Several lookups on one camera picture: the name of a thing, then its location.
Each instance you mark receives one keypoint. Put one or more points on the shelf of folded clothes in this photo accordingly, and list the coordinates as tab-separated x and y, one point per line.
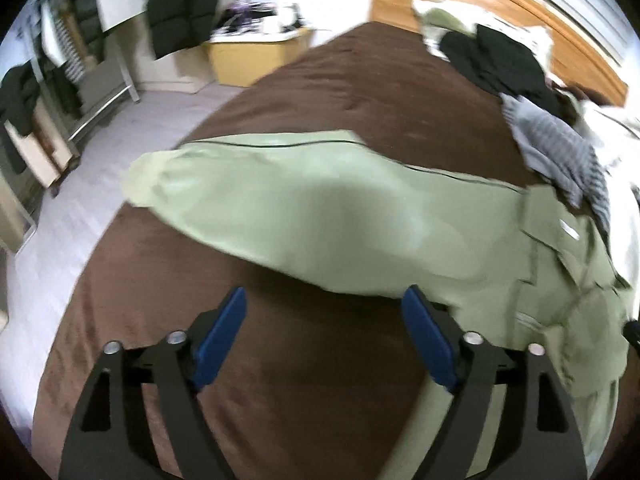
20	100

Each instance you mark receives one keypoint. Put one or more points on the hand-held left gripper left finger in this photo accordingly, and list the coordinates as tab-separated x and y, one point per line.
222	330

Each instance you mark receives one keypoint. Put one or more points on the brown bed blanket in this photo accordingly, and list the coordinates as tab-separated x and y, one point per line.
400	90

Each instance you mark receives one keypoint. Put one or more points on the white bedding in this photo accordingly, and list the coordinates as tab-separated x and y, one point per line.
620	125

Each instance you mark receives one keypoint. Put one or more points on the yellow storage box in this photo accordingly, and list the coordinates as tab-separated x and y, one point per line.
245	60

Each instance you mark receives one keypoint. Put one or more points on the light green jacket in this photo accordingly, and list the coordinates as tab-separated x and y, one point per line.
325	210

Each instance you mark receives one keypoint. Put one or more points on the green and white pillow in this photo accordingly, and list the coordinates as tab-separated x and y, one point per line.
440	20

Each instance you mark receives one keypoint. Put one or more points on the grey striped garment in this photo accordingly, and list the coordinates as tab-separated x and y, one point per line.
555	145

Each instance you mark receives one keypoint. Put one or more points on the black puffer jacket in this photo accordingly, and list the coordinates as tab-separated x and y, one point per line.
175	5

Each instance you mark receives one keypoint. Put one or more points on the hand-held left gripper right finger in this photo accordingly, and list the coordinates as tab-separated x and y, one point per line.
430	335

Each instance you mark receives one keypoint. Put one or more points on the wooden headboard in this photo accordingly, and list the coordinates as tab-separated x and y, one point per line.
575	45

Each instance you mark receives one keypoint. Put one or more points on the metal clothes rack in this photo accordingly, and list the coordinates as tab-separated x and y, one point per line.
100	115

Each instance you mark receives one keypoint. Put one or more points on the black clothes pile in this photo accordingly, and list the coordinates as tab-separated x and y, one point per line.
495	65

